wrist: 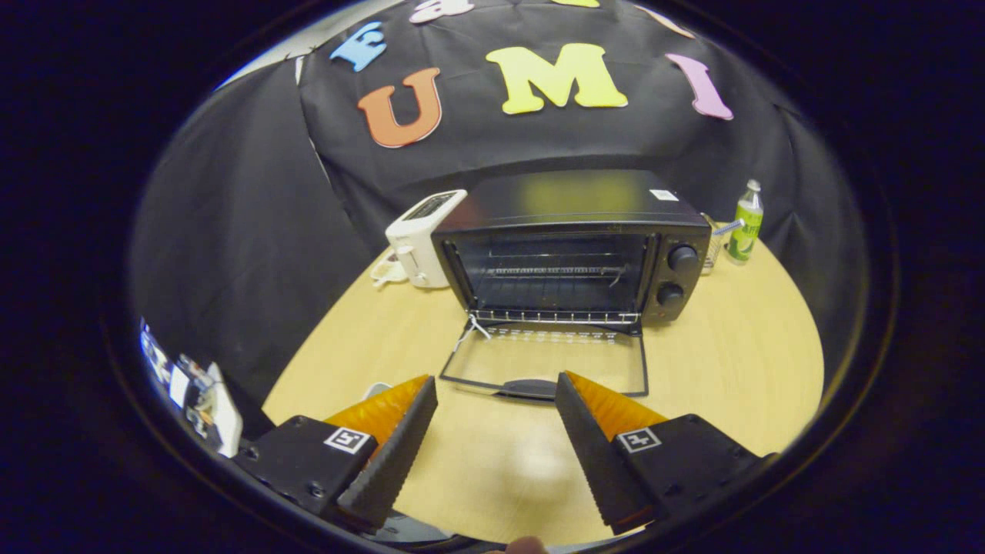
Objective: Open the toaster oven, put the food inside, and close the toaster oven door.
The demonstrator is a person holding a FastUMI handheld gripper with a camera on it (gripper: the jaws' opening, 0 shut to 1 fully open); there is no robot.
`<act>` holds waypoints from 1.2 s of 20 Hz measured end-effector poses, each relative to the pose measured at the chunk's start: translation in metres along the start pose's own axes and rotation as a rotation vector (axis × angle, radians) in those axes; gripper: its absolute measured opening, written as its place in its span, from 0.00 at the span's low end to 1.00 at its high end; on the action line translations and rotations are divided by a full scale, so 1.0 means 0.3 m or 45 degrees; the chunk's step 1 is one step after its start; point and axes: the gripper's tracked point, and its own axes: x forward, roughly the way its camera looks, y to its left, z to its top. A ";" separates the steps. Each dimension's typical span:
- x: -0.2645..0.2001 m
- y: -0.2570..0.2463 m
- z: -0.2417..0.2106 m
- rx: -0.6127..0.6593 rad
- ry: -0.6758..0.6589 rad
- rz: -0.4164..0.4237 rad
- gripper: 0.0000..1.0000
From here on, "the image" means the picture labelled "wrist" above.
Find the green label drink bottle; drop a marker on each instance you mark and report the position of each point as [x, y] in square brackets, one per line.
[745, 227]

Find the clear glass cup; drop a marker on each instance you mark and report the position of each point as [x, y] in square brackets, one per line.
[712, 250]

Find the white pop-up toaster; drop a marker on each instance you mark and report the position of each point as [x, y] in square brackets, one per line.
[419, 238]

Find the blue and white straw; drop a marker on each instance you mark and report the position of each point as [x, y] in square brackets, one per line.
[727, 228]

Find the black toaster oven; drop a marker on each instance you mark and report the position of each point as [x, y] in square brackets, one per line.
[569, 200]

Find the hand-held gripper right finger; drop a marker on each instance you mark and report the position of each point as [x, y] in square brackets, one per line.
[592, 446]

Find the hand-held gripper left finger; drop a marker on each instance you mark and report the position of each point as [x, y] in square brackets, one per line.
[392, 454]

